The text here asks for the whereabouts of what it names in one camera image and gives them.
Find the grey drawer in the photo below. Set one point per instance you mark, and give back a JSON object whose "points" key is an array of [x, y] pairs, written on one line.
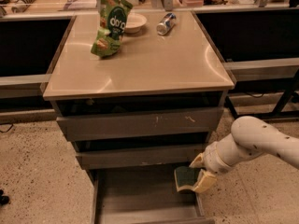
{"points": [[139, 124], [144, 195], [138, 156]]}

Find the green snack bag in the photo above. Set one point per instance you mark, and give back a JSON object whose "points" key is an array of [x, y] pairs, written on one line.
{"points": [[113, 19]]}

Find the white bowl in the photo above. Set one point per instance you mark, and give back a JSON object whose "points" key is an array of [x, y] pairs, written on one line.
{"points": [[134, 23]]}

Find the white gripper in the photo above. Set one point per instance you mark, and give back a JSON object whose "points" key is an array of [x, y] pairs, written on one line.
{"points": [[213, 159]]}

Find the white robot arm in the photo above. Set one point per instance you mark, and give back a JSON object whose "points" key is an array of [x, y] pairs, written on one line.
{"points": [[249, 138]]}

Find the green and yellow sponge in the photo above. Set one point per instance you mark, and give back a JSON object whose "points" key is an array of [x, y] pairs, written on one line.
{"points": [[186, 178]]}

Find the black table leg frame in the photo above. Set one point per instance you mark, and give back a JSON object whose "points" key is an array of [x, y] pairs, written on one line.
{"points": [[273, 98]]}

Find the bottom grey drawer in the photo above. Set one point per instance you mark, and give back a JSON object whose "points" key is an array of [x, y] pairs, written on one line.
{"points": [[144, 195]]}

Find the top grey drawer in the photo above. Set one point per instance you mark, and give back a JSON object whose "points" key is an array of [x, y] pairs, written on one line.
{"points": [[139, 124]]}

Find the silver soda can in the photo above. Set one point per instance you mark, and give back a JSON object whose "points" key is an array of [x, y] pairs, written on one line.
{"points": [[166, 24]]}

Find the middle grey drawer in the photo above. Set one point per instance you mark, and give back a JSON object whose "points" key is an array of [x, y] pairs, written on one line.
{"points": [[138, 156]]}

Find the grey drawer cabinet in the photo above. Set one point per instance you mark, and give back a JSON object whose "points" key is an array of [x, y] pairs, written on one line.
{"points": [[150, 73]]}

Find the black object on floor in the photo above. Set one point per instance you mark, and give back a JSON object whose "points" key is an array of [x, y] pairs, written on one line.
{"points": [[3, 198]]}

